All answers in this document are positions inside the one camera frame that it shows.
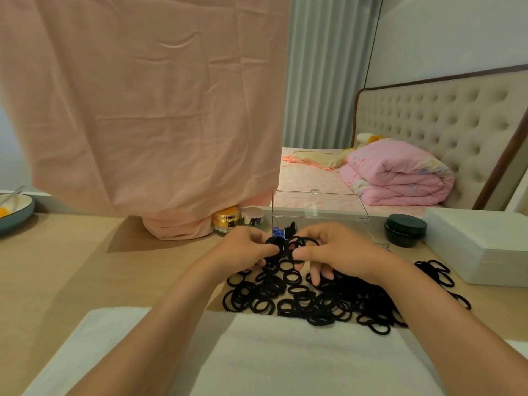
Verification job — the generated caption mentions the black wall cable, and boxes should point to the black wall cable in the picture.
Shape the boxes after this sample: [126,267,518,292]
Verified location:
[363,0,385,89]

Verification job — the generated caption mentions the pink bed sheet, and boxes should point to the pink bed sheet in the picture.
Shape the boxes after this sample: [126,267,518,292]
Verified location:
[279,147,444,219]

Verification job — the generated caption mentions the single black hair tie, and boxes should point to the single black hair tie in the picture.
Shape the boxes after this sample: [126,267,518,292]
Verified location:
[287,236,321,263]

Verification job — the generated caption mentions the dark green round jar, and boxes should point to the dark green round jar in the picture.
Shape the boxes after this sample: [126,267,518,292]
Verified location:
[384,213,428,249]

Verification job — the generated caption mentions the teal bowl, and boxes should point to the teal bowl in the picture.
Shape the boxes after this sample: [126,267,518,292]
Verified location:
[0,194,36,235]

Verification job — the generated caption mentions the person's right hand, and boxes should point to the person's right hand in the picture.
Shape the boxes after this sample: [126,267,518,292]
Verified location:
[292,222,389,287]

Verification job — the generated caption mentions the beige tufted headboard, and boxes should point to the beige tufted headboard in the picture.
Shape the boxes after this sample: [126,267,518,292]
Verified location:
[351,64,528,211]

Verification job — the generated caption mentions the metal spoon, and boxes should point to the metal spoon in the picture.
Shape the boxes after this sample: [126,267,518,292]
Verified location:
[0,185,27,207]

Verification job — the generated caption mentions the person's right forearm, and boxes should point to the person's right forearm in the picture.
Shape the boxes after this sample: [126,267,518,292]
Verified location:
[366,246,528,396]

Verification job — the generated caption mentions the white rectangular box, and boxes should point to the white rectangular box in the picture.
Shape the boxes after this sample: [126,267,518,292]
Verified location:
[421,207,528,289]

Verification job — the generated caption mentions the gold cosmetic jar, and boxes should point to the gold cosmetic jar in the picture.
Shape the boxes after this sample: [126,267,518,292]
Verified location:
[212,206,241,237]

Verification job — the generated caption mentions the white and yellow plush toy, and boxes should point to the white and yellow plush toy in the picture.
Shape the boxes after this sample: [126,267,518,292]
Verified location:
[356,133,387,150]

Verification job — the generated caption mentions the person's left hand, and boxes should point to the person's left hand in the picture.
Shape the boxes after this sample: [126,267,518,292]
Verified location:
[211,226,282,270]

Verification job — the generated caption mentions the silver round jar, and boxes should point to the silver round jar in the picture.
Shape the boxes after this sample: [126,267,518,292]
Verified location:
[240,207,265,227]

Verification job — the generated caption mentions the pile of black hair ties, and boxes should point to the pile of black hair ties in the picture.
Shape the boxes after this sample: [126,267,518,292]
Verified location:
[222,257,472,337]

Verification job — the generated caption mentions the pink draped cloth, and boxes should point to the pink draped cloth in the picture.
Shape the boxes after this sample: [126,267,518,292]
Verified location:
[0,0,292,241]

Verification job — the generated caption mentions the yellow blanket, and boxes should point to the yellow blanket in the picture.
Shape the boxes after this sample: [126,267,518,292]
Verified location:
[282,149,357,171]

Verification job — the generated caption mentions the person's left forearm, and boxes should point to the person's left forearm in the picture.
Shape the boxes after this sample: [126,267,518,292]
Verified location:
[66,243,249,396]

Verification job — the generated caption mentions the white towel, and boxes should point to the white towel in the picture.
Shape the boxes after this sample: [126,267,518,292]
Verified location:
[23,307,528,396]

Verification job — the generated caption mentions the pink folded quilt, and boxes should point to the pink folded quilt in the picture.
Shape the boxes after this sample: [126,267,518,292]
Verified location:
[338,138,456,207]

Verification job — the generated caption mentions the clear plastic box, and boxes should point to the clear plastic box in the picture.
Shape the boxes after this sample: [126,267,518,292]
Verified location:
[271,189,390,248]

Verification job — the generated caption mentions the grey curtain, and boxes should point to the grey curtain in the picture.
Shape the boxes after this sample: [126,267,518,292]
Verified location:
[282,0,384,150]

